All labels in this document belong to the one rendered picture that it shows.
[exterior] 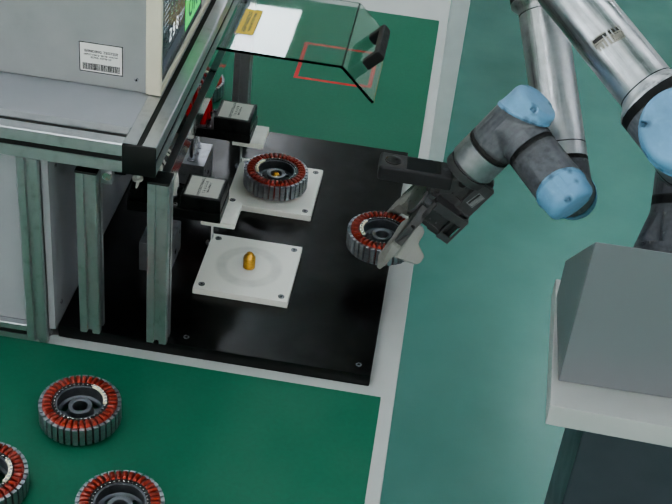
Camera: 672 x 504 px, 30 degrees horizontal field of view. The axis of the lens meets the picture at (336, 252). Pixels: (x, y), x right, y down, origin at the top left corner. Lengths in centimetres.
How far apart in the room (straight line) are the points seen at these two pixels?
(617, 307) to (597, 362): 11
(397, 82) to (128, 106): 100
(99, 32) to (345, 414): 63
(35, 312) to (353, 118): 87
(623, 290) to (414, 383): 125
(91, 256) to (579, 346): 72
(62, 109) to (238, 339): 43
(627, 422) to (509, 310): 141
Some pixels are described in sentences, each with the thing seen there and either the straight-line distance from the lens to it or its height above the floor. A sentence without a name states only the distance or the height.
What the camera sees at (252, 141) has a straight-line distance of 213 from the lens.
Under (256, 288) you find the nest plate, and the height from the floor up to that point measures 78.
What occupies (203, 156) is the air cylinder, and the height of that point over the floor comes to 82.
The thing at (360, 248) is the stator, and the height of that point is 85.
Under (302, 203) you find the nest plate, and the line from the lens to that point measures 216.
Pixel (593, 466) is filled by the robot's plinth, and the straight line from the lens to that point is 208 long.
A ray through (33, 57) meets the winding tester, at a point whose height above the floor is 115.
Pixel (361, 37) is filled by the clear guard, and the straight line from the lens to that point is 213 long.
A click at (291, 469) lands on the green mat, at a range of 172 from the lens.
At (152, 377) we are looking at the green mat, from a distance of 185.
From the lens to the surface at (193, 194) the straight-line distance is 192.
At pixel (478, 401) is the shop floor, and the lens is 300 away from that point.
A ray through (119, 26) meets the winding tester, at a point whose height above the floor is 121.
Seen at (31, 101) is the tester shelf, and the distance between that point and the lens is 177.
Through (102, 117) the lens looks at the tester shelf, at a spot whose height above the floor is 111.
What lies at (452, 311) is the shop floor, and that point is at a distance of 324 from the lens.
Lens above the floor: 199
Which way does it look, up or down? 36 degrees down
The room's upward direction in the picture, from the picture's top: 7 degrees clockwise
